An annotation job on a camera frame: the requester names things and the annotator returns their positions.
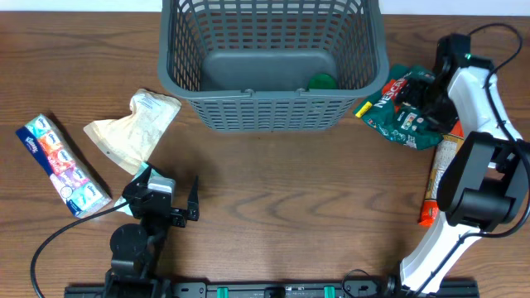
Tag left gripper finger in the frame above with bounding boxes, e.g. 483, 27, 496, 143
126, 166, 152, 193
187, 176, 199, 211

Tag teal plastic packet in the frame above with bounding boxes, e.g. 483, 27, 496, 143
114, 161, 162, 216

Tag green Nescafe coffee bag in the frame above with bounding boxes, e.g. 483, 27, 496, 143
353, 64, 442, 150

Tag beige paper pouch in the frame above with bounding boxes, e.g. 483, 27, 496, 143
84, 89, 181, 175

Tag orange spaghetti packet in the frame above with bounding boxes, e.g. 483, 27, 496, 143
418, 121, 464, 227

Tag Kleenex tissue multipack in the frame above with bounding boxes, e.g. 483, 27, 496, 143
16, 114, 111, 219

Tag green lidded jar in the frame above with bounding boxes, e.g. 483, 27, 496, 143
307, 73, 338, 89

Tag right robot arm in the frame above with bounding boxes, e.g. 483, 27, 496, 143
395, 34, 529, 297

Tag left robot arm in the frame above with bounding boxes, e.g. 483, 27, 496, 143
102, 166, 200, 298

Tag grey plastic lattice basket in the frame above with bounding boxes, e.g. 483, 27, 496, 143
157, 0, 389, 132

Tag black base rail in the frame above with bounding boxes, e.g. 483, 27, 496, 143
64, 279, 479, 298

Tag left black cable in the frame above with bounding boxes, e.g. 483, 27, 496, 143
29, 200, 133, 298

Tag black cable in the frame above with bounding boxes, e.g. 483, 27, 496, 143
29, 200, 133, 298
341, 22, 530, 298

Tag right black cable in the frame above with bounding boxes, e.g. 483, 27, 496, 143
341, 22, 530, 298

